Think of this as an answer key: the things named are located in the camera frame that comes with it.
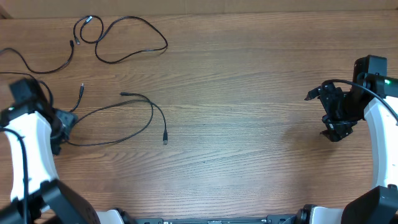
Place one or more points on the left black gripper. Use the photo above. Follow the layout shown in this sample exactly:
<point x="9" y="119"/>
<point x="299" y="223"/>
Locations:
<point x="69" y="119"/>

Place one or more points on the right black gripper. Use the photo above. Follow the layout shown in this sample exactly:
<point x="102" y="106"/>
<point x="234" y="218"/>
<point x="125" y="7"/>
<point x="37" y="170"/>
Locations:
<point x="326" y="94"/>

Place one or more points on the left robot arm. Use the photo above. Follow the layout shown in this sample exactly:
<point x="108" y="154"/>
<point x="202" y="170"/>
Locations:
<point x="34" y="131"/>

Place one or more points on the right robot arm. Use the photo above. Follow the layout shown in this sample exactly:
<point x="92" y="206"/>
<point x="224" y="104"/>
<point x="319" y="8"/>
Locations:
<point x="373" y="98"/>

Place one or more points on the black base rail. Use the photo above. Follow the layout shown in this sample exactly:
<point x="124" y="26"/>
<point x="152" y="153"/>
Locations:
<point x="242" y="220"/>

